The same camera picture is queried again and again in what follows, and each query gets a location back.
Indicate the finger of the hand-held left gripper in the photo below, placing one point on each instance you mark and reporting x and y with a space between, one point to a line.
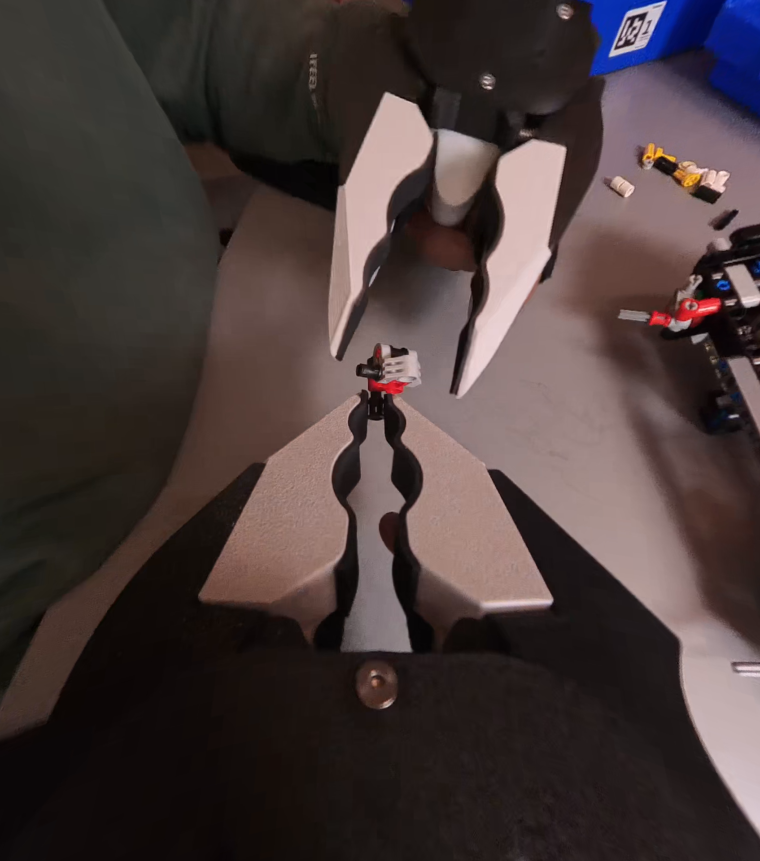
528 215
380 175

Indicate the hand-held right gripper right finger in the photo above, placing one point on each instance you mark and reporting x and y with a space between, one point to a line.
474 538

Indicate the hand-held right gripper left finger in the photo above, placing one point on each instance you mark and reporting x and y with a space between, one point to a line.
279 538

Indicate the small red grey lego subassembly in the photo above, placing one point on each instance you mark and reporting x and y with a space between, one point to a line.
397 368

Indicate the lego car chassis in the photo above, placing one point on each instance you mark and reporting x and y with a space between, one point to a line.
747 286

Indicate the person's left forearm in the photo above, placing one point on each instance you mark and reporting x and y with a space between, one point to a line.
252 67

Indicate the small white lego connector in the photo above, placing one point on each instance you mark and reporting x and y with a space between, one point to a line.
619 186

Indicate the small yellow black lego assembly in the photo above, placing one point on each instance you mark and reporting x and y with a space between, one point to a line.
686 173

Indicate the person's right hand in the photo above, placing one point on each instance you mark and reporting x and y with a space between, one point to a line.
389 531

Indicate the person's left hand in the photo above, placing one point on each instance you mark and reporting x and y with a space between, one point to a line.
447 245

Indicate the blue plastic bin square tag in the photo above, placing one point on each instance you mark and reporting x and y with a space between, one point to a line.
689 27

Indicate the person's green sweatshirt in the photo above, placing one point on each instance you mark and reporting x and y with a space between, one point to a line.
50 336

